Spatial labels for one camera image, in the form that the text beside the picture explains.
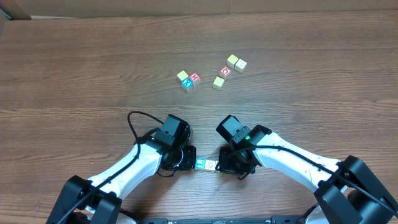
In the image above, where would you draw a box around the blue L block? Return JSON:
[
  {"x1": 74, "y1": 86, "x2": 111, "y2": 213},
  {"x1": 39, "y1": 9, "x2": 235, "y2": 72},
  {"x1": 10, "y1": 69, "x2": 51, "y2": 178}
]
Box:
[{"x1": 195, "y1": 159, "x2": 206, "y2": 170}]

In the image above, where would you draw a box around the plain wood block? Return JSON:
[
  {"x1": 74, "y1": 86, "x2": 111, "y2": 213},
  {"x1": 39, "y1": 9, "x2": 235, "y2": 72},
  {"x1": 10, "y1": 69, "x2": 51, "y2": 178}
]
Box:
[
  {"x1": 205, "y1": 160, "x2": 218, "y2": 172},
  {"x1": 234, "y1": 58, "x2": 247, "y2": 73}
]

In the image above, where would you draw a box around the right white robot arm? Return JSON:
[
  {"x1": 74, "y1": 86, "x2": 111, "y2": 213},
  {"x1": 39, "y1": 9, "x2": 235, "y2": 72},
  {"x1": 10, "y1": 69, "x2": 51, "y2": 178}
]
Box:
[{"x1": 216, "y1": 115, "x2": 397, "y2": 223}]

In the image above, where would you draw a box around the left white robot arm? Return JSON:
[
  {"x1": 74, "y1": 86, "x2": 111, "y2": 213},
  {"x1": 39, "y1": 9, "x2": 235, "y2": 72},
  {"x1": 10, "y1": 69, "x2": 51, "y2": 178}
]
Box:
[{"x1": 47, "y1": 114, "x2": 196, "y2": 223}]

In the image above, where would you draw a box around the blue X block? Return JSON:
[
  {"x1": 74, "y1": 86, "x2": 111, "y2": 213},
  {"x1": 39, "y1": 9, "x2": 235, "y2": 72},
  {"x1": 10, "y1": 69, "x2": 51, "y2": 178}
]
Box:
[{"x1": 181, "y1": 78, "x2": 194, "y2": 91}]

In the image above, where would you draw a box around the yellow C block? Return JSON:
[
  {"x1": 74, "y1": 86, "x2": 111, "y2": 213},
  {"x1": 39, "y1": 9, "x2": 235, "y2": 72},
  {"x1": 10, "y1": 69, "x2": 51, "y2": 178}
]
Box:
[{"x1": 213, "y1": 77, "x2": 225, "y2": 90}]

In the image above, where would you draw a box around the red M block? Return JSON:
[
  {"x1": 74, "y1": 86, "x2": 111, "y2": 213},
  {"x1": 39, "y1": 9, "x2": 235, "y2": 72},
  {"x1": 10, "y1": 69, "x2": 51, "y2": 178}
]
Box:
[{"x1": 189, "y1": 72, "x2": 201, "y2": 86}]

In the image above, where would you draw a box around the yellow block left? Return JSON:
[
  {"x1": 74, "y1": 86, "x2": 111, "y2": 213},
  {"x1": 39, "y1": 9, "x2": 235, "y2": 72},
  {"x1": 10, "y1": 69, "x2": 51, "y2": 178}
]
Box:
[{"x1": 177, "y1": 70, "x2": 189, "y2": 83}]

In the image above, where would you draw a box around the red O block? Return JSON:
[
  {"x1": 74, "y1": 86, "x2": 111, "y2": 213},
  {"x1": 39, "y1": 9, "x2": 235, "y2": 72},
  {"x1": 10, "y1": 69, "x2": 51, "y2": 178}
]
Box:
[{"x1": 219, "y1": 66, "x2": 232, "y2": 80}]

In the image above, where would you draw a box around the yellow block top right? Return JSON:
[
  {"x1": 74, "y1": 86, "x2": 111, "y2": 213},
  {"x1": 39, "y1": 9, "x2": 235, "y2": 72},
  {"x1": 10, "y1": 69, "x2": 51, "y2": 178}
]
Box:
[{"x1": 226, "y1": 54, "x2": 239, "y2": 68}]

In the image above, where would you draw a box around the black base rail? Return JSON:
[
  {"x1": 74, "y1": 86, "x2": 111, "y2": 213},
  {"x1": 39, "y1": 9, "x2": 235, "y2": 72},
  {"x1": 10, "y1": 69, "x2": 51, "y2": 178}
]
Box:
[{"x1": 137, "y1": 215, "x2": 303, "y2": 224}]

